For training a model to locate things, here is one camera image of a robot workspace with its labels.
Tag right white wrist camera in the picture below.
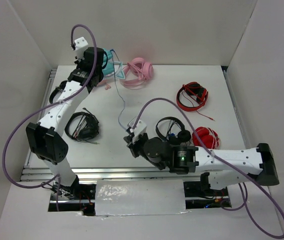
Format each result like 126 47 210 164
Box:
127 117 147 143

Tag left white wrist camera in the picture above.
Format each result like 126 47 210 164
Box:
71 36 89 59

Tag black headset with microphone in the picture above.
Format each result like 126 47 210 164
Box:
64 107 99 145

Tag teal cat ear headphones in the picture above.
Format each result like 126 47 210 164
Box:
102 48 126 80

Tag pink gaming headset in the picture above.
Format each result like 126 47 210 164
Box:
120 57 154 89

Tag red black headphones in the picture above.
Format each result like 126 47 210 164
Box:
176 81 214 121

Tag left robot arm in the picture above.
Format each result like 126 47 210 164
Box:
26 47 107 200

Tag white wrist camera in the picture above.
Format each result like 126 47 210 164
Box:
71 36 89 59
127 117 147 143

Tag black headphones with blue cable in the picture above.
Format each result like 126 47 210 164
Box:
155 116 192 146

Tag pink blue cat headphones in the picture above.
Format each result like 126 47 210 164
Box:
97 79 111 90

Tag white foil-covered panel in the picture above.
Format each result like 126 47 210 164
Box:
95 179 186 216

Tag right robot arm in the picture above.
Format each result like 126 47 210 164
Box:
124 133 279 196

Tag red white headphones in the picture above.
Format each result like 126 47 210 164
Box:
195 126 220 149

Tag aluminium rail frame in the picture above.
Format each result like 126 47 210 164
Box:
65 65 245 180

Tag black headphones back left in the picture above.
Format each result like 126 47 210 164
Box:
49 80 68 104

